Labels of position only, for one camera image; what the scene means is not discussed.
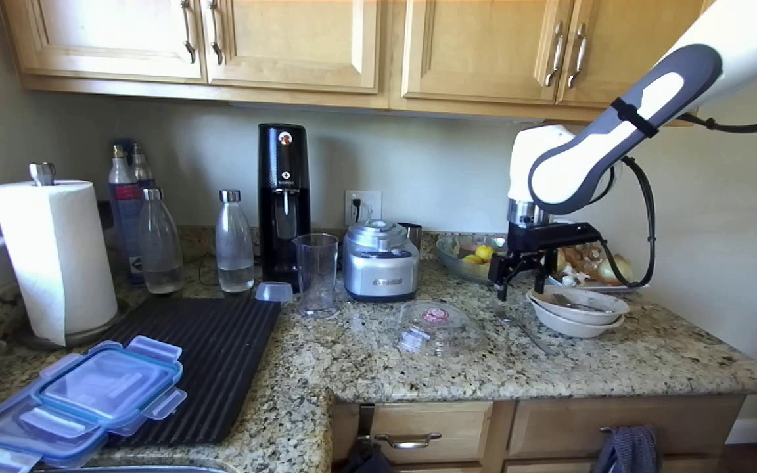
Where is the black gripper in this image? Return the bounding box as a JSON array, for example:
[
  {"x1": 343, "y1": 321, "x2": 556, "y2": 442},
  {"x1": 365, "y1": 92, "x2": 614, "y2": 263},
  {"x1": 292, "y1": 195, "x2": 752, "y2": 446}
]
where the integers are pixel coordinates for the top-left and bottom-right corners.
[{"x1": 488, "y1": 221, "x2": 568, "y2": 305}]

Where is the cream ceramic bowl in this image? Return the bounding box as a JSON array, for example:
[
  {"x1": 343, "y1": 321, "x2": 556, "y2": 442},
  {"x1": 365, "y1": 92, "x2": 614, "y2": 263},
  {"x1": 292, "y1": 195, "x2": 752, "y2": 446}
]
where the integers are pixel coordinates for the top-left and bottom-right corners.
[
  {"x1": 522, "y1": 287, "x2": 632, "y2": 329},
  {"x1": 530, "y1": 310, "x2": 628, "y2": 342}
]

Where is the glass fruit bowl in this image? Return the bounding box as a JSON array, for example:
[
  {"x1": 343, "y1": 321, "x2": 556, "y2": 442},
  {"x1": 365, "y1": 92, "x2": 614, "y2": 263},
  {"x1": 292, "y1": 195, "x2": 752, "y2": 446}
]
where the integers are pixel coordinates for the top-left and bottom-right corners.
[{"x1": 434, "y1": 229, "x2": 511, "y2": 287}]

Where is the brown round vegetable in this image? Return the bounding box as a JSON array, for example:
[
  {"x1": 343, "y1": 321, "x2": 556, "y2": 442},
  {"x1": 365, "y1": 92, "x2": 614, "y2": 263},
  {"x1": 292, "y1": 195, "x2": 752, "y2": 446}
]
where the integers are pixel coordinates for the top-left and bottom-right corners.
[{"x1": 561, "y1": 241, "x2": 609, "y2": 279}]

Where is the clear plastic container pink label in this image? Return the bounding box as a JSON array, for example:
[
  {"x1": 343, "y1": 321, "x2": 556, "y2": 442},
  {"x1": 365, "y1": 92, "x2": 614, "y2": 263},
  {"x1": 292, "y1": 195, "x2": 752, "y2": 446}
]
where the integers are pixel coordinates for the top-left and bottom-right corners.
[{"x1": 346, "y1": 296, "x2": 474, "y2": 360}]

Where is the large pale onion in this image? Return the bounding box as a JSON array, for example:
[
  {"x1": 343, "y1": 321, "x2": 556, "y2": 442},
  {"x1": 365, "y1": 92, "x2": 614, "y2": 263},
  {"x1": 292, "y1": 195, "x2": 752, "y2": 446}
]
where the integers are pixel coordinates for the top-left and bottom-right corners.
[{"x1": 601, "y1": 254, "x2": 637, "y2": 289}]

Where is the silver white food chopper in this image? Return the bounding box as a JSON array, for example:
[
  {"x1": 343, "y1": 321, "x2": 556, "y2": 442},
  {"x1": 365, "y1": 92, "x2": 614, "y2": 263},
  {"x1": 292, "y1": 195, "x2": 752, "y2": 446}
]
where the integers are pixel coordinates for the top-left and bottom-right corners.
[{"x1": 338, "y1": 216, "x2": 422, "y2": 305}]

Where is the wood drawer base cabinet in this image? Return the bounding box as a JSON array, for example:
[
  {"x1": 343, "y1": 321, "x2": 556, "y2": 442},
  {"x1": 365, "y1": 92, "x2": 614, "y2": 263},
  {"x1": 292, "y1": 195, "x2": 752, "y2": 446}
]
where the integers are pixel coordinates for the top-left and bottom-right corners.
[{"x1": 327, "y1": 392, "x2": 749, "y2": 473}]

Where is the grey hanging towel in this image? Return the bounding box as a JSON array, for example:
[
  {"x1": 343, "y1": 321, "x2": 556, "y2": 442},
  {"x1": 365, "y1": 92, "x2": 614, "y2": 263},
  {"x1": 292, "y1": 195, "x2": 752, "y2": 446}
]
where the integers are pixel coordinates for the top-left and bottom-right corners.
[{"x1": 589, "y1": 422, "x2": 664, "y2": 473}]

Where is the clear drinking glass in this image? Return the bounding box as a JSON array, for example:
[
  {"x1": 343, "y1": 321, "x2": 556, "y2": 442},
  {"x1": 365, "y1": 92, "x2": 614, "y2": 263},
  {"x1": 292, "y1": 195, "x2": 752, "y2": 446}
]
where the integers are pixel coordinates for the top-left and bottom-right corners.
[{"x1": 292, "y1": 229, "x2": 343, "y2": 321}]

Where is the dark hanging cloth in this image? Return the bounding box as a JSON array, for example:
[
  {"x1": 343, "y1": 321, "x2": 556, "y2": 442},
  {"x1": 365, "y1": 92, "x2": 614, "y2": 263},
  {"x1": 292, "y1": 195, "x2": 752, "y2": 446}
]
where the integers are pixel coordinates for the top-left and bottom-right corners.
[{"x1": 333, "y1": 435, "x2": 398, "y2": 473}]

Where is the small grey plastic cap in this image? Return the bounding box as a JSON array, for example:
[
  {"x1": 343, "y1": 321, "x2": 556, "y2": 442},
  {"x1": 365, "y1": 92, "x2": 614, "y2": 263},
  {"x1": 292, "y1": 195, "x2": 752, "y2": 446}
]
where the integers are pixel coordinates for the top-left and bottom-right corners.
[{"x1": 248, "y1": 279, "x2": 298, "y2": 306}]

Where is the black soda maker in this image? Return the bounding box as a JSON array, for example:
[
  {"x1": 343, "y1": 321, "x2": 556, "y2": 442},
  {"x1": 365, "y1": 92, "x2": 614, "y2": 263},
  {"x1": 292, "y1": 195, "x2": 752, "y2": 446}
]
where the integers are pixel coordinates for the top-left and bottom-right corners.
[{"x1": 255, "y1": 121, "x2": 313, "y2": 289}]

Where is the clear plastic bottle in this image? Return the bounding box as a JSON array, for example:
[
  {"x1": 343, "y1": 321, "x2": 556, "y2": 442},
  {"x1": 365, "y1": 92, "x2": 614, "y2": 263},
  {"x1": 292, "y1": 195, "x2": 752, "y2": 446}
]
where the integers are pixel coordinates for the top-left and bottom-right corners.
[
  {"x1": 135, "y1": 185, "x2": 185, "y2": 296},
  {"x1": 213, "y1": 185, "x2": 260, "y2": 296}
]

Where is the black ribbed drying mat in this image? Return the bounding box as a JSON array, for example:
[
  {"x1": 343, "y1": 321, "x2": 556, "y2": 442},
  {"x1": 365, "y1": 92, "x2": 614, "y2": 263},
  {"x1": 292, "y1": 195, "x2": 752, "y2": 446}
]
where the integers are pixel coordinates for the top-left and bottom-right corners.
[{"x1": 85, "y1": 293, "x2": 283, "y2": 451}]

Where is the dark capped bottle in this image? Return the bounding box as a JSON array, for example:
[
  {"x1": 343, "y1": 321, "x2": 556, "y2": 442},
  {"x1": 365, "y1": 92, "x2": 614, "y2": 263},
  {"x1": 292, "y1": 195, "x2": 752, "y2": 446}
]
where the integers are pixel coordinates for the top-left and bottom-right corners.
[{"x1": 129, "y1": 142, "x2": 156, "y2": 195}]

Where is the dark blue bottle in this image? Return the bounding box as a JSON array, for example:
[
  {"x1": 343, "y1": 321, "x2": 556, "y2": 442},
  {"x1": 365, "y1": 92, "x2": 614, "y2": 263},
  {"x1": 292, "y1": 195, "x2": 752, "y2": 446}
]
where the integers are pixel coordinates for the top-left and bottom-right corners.
[{"x1": 101, "y1": 137, "x2": 149, "y2": 281}]

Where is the small blue latch food container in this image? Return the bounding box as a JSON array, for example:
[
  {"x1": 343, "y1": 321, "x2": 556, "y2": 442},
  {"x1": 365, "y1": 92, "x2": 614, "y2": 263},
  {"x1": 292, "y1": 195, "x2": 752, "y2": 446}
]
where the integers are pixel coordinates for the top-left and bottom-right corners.
[{"x1": 30, "y1": 333, "x2": 185, "y2": 438}]

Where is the white paper towel roll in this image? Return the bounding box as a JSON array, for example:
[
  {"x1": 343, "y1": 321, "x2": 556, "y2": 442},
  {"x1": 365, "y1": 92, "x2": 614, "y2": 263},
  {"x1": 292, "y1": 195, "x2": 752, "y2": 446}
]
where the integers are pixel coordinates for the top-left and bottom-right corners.
[{"x1": 0, "y1": 179, "x2": 121, "y2": 350}]

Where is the metal paper towel holder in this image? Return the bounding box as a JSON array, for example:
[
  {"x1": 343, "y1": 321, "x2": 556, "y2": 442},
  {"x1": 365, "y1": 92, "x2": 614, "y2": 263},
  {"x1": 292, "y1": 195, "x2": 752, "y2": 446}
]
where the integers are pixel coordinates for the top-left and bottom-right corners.
[{"x1": 24, "y1": 160, "x2": 129, "y2": 351}]

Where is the large blue latch food container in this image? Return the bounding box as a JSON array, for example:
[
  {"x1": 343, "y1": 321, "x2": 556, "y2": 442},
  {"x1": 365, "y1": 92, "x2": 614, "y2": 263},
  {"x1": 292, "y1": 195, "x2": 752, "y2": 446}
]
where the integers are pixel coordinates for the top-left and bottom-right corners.
[{"x1": 0, "y1": 351, "x2": 191, "y2": 468}]

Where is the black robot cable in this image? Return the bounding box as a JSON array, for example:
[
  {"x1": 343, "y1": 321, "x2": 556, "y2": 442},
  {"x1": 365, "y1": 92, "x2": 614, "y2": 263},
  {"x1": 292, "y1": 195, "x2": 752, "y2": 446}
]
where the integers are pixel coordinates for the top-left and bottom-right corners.
[{"x1": 599, "y1": 103, "x2": 757, "y2": 292}]

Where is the white wall outlet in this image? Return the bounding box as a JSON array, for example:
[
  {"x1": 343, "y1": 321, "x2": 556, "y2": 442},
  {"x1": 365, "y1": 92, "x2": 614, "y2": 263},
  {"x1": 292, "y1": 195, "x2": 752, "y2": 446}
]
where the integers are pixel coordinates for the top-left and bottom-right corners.
[{"x1": 342, "y1": 185, "x2": 382, "y2": 233}]

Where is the silver drawer handle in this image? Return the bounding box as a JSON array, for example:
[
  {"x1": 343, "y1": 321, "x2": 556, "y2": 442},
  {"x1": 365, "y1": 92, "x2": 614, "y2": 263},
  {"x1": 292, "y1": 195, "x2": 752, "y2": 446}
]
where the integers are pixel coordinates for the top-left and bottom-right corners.
[{"x1": 359, "y1": 427, "x2": 444, "y2": 453}]

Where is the silver cabinet door handle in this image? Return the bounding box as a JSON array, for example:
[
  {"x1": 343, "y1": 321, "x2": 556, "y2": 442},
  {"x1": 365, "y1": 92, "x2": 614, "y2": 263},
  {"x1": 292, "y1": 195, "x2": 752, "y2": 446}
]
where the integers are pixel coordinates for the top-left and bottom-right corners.
[
  {"x1": 179, "y1": 0, "x2": 200, "y2": 65},
  {"x1": 208, "y1": 0, "x2": 226, "y2": 67},
  {"x1": 564, "y1": 21, "x2": 591, "y2": 92},
  {"x1": 543, "y1": 17, "x2": 568, "y2": 88}
]

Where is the light wood wall cabinet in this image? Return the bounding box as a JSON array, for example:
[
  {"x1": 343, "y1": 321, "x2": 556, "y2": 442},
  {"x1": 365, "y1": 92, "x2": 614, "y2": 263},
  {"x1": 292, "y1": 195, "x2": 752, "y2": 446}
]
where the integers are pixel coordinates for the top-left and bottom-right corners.
[{"x1": 0, "y1": 0, "x2": 736, "y2": 125}]

